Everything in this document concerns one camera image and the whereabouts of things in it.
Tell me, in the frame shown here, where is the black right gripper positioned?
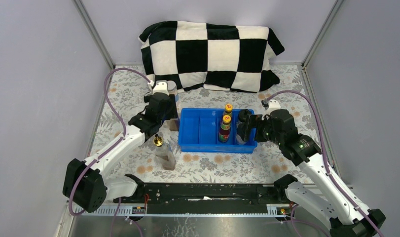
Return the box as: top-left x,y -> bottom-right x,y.
236,114 -> 284,146

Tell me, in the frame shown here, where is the seed shaker black cap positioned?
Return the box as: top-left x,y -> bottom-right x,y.
236,123 -> 252,145
236,109 -> 252,126

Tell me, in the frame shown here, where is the glass oil bottle gold stopper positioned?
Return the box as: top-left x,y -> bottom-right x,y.
154,134 -> 176,171
167,118 -> 180,131

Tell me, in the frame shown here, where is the sauce bottle yellow cap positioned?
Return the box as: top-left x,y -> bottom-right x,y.
223,103 -> 233,117
218,115 -> 231,143

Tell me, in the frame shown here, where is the blue plastic divided bin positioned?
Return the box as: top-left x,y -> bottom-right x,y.
179,108 -> 257,154

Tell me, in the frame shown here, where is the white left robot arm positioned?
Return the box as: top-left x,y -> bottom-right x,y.
62,92 -> 178,213

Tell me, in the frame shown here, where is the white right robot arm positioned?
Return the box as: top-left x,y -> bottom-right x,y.
237,109 -> 386,237

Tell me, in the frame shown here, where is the floral patterned tablecloth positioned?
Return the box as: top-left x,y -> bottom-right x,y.
90,65 -> 318,184

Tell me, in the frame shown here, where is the black and white checkered blanket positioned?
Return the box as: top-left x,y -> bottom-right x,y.
139,21 -> 285,93

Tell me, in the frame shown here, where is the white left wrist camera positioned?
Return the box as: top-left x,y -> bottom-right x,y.
148,80 -> 169,95

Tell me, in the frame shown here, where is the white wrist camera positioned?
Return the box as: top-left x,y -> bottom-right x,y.
148,80 -> 169,95
261,99 -> 281,115

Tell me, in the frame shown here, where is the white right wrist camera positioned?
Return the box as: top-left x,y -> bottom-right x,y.
261,99 -> 281,115

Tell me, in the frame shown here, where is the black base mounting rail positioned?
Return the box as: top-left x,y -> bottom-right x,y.
121,183 -> 293,215

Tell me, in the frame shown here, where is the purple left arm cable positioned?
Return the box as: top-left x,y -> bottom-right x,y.
68,68 -> 153,237

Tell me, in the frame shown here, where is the aluminium frame post left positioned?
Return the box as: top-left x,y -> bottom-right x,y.
72,0 -> 115,69

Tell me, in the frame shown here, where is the aluminium frame post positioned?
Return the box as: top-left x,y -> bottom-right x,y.
302,0 -> 345,68
72,0 -> 115,69

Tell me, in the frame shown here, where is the aluminium frame post right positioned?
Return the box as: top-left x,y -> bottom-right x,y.
302,0 -> 345,68

